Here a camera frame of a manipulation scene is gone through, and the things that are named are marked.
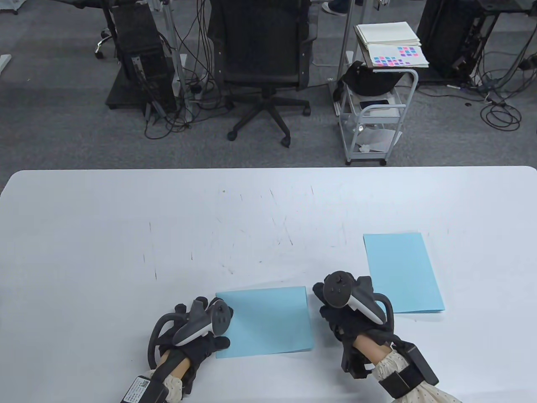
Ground person's left hand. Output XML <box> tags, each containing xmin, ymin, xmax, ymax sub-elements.
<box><xmin>155</xmin><ymin>296</ymin><xmax>231</xmax><ymax>395</ymax></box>

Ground person's right hand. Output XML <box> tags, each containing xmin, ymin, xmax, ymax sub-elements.
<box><xmin>313</xmin><ymin>281</ymin><xmax>399</xmax><ymax>349</ymax></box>

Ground person's left forearm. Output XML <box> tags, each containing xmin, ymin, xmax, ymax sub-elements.
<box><xmin>155</xmin><ymin>348</ymin><xmax>194</xmax><ymax>403</ymax></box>

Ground person's right forearm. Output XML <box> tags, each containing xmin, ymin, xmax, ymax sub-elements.
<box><xmin>352</xmin><ymin>335</ymin><xmax>462</xmax><ymax>403</ymax></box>

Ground crumpled white paper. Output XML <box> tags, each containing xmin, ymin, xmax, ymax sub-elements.
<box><xmin>357</xmin><ymin>128</ymin><xmax>402</xmax><ymax>154</ymax></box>

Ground grey and white tracking controller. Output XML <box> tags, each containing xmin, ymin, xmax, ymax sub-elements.
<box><xmin>325</xmin><ymin>272</ymin><xmax>395</xmax><ymax>336</ymax></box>
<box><xmin>148</xmin><ymin>297</ymin><xmax>233</xmax><ymax>370</ymax></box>

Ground black glove sensor module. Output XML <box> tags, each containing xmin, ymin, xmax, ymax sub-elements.
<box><xmin>341</xmin><ymin>344</ymin><xmax>374</xmax><ymax>378</ymax></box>

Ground white rolling cart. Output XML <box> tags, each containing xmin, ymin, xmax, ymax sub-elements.
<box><xmin>334</xmin><ymin>50</ymin><xmax>419</xmax><ymax>165</ymax></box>

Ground black bag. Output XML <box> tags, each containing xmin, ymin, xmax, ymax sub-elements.
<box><xmin>339</xmin><ymin>61</ymin><xmax>399</xmax><ymax>96</ymax></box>

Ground sheet with coloured squares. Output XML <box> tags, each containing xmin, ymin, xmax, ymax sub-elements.
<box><xmin>364</xmin><ymin>42</ymin><xmax>430</xmax><ymax>68</ymax></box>

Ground white desk leg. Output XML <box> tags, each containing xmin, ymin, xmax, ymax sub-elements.
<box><xmin>328</xmin><ymin>0</ymin><xmax>358</xmax><ymax>115</ymax></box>
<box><xmin>161</xmin><ymin>0</ymin><xmax>188</xmax><ymax>103</ymax></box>

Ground white notebook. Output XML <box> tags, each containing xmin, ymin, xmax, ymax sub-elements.
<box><xmin>355</xmin><ymin>22</ymin><xmax>421</xmax><ymax>47</ymax></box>

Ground black mesh office chair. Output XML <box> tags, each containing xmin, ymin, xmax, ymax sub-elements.
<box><xmin>209</xmin><ymin>0</ymin><xmax>320</xmax><ymax>148</ymax></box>

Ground large black computer tower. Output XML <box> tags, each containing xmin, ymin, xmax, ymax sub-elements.
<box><xmin>417</xmin><ymin>0</ymin><xmax>498</xmax><ymax>82</ymax></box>

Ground black computer tower on stand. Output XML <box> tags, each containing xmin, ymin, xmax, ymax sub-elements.
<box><xmin>105</xmin><ymin>4</ymin><xmax>177</xmax><ymax>115</ymax></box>

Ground chrome chair base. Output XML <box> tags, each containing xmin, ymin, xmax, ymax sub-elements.
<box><xmin>94</xmin><ymin>27</ymin><xmax>116</xmax><ymax>59</ymax></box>

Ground black wrist camera box with label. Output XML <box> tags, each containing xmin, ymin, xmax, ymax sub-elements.
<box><xmin>120</xmin><ymin>376</ymin><xmax>169</xmax><ymax>403</ymax></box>

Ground tangle of black cables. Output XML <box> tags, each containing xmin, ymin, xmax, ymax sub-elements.
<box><xmin>143</xmin><ymin>0</ymin><xmax>227</xmax><ymax>140</ymax></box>

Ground coiled black floor cables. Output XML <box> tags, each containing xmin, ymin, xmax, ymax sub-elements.
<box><xmin>420</xmin><ymin>38</ymin><xmax>537</xmax><ymax>131</ymax></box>

